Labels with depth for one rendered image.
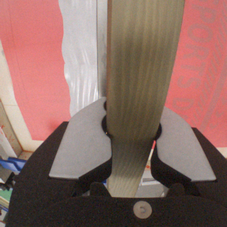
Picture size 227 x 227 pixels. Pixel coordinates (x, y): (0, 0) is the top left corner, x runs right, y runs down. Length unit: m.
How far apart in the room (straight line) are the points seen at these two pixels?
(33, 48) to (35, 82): 0.07
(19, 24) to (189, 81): 0.33
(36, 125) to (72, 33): 0.24
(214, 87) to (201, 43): 0.10
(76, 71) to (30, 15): 0.13
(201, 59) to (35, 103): 0.35
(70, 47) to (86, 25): 0.04
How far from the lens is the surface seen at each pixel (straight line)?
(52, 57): 0.27
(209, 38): 0.29
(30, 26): 0.29
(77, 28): 0.25
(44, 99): 0.31
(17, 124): 0.41
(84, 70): 0.25
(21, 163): 0.46
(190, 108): 0.32
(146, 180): 2.04
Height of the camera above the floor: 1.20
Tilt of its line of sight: 57 degrees down
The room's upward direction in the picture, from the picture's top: 176 degrees counter-clockwise
